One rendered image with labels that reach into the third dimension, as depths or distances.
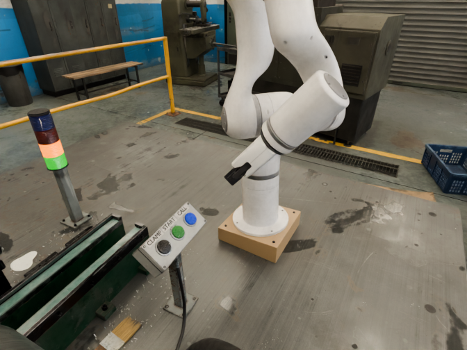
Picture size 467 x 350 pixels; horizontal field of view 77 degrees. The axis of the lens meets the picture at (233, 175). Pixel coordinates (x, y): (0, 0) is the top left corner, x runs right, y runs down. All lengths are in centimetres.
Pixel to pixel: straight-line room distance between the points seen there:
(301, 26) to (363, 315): 71
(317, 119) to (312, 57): 14
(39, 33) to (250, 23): 524
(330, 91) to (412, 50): 627
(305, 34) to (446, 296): 80
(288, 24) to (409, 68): 628
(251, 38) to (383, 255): 77
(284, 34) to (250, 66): 22
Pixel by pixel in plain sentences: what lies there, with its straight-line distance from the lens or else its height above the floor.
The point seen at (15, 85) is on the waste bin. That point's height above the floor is 32.
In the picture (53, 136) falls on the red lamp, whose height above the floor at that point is 114.
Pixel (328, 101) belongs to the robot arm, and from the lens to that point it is 54.
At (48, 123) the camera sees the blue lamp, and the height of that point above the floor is 119.
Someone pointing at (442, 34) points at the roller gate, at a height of 93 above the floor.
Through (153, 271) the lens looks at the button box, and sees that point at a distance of 66.
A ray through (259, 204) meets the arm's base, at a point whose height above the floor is 96.
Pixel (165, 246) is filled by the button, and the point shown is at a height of 107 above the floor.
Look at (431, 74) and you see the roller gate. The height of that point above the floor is 25.
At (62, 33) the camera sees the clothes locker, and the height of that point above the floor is 97.
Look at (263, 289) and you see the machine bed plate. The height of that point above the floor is 80.
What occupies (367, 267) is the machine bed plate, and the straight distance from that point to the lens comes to 103.
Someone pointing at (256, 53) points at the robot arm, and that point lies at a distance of 80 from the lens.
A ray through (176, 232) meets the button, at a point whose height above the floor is 107.
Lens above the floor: 151
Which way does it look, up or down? 31 degrees down
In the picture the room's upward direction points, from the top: straight up
